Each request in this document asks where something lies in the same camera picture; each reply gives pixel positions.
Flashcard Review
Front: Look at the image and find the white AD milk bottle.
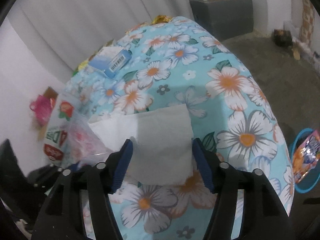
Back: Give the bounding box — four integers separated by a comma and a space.
43, 92, 81, 164

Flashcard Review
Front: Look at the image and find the white tissue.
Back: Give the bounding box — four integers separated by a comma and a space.
88, 104, 194, 186

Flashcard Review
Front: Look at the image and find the blue plastic trash basket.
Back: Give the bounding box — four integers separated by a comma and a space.
289, 128, 319, 193

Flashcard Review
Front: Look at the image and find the cardboard box with pink bag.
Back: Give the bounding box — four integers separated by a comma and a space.
29, 87, 58, 141

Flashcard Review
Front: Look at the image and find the blue white carton box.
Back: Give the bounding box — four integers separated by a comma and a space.
88, 46, 131, 79

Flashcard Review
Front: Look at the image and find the dark brown floor box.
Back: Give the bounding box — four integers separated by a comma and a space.
272, 29, 293, 48

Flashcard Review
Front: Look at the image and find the white curtain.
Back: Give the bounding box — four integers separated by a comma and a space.
8, 0, 191, 82

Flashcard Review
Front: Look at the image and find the floral blue tablecloth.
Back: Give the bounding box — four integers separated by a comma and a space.
65, 17, 295, 239

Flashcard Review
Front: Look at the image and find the patterned cardboard roll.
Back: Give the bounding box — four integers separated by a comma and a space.
299, 0, 315, 48

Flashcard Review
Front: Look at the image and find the dark grey cabinet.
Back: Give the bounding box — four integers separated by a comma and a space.
189, 0, 254, 41

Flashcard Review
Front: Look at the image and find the gold foil wrapper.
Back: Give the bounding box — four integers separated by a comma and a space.
151, 15, 172, 25

